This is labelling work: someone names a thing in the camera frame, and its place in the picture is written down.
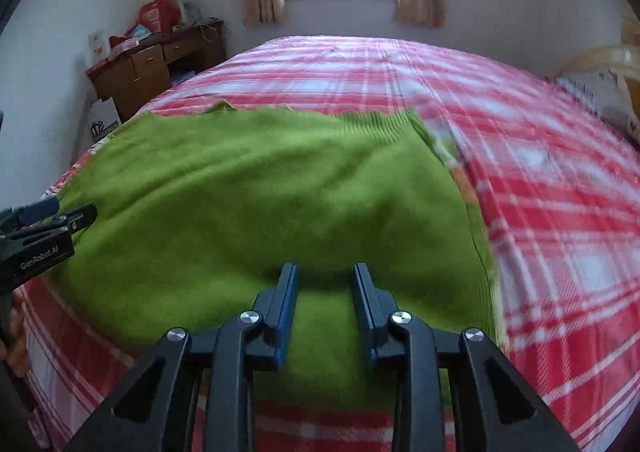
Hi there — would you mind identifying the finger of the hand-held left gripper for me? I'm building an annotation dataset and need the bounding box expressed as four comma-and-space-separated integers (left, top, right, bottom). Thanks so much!
15, 198, 60, 225
30, 203, 99, 237

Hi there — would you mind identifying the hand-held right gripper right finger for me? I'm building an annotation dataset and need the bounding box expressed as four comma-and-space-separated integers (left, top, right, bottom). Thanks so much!
350, 262, 581, 452

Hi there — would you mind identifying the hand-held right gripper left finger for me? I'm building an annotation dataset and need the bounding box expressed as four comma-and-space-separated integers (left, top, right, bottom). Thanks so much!
65, 262, 301, 452

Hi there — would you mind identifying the green striped knit sweater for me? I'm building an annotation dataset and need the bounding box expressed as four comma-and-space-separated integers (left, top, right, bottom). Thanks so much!
42, 100, 510, 414

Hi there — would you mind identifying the person's left hand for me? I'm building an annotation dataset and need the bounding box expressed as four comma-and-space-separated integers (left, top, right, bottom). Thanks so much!
2, 288, 31, 379

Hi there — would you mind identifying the white cardboard box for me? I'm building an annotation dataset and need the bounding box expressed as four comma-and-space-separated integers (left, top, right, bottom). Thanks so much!
87, 96, 124, 147

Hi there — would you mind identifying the brown wooden desk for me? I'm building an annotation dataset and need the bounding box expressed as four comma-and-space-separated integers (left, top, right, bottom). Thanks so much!
86, 19, 227, 123

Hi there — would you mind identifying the bed with red plaid sheet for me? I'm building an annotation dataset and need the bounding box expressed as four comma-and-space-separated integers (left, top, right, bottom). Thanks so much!
20, 34, 640, 452

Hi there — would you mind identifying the red bag on desk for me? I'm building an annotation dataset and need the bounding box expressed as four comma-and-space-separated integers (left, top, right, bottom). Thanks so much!
135, 0, 182, 34

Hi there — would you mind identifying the floral striped pillow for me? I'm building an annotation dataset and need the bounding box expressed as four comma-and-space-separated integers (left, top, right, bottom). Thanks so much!
554, 66, 640, 143

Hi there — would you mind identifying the cream wooden headboard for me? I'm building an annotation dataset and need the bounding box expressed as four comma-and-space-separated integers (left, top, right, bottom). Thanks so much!
559, 44, 640, 105

